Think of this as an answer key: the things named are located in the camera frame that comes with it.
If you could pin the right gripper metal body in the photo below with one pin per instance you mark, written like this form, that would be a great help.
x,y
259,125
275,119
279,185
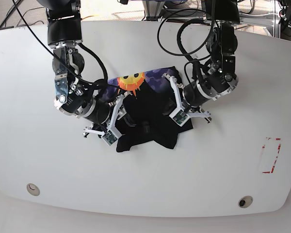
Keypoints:
x,y
73,94

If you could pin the left gripper metal body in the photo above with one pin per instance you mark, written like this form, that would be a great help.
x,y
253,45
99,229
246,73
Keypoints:
x,y
217,76

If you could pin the black t-shirt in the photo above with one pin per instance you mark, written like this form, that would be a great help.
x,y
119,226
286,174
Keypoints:
x,y
144,106

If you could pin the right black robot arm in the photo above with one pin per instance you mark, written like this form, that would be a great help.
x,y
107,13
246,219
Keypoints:
x,y
64,25

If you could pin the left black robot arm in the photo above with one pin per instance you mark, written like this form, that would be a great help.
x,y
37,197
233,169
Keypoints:
x,y
221,11

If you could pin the red tape rectangle marking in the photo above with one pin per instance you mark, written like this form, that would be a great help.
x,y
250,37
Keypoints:
x,y
269,155

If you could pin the left table grommet hole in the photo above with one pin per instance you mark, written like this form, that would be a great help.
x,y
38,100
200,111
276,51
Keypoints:
x,y
33,189

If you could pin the table grommet hole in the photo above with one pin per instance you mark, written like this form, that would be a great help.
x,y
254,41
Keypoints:
x,y
33,189
245,202

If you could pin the right table grommet hole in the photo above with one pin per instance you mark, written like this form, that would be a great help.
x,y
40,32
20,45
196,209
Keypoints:
x,y
245,202

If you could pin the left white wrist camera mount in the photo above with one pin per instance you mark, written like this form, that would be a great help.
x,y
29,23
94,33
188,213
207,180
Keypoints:
x,y
180,115

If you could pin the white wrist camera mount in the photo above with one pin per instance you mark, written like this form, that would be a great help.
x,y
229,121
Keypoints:
x,y
180,115
103,116

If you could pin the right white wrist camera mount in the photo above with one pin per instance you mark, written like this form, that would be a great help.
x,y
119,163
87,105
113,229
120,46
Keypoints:
x,y
103,116

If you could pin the aluminium frame stand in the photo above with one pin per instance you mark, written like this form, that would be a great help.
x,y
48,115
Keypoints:
x,y
153,9

